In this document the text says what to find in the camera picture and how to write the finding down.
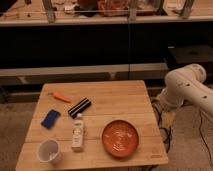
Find black box on floor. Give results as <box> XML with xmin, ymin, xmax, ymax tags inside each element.
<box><xmin>166</xmin><ymin>45</ymin><xmax>213</xmax><ymax>75</ymax></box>

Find black striped box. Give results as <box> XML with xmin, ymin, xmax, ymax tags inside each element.
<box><xmin>68</xmin><ymin>98</ymin><xmax>91</xmax><ymax>119</ymax></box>

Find blue sponge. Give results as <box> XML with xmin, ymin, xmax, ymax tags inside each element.
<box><xmin>41</xmin><ymin>110</ymin><xmax>60</xmax><ymax>129</ymax></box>

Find white plastic bottle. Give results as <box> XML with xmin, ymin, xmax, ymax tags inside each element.
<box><xmin>72</xmin><ymin>113</ymin><xmax>84</xmax><ymax>152</ymax></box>

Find orange ceramic bowl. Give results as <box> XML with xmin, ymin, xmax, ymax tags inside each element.
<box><xmin>102</xmin><ymin>120</ymin><xmax>139</xmax><ymax>158</ymax></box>

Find orange carrot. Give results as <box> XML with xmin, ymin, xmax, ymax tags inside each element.
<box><xmin>48</xmin><ymin>92</ymin><xmax>71</xmax><ymax>103</ymax></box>

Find long shelf bench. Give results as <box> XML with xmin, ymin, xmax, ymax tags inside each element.
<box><xmin>0</xmin><ymin>0</ymin><xmax>213</xmax><ymax>27</ymax></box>

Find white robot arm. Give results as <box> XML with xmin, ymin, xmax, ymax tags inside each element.
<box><xmin>159</xmin><ymin>64</ymin><xmax>213</xmax><ymax>122</ymax></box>

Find black floor cables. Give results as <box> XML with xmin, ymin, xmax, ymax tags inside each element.
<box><xmin>151</xmin><ymin>98</ymin><xmax>174</xmax><ymax>154</ymax></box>

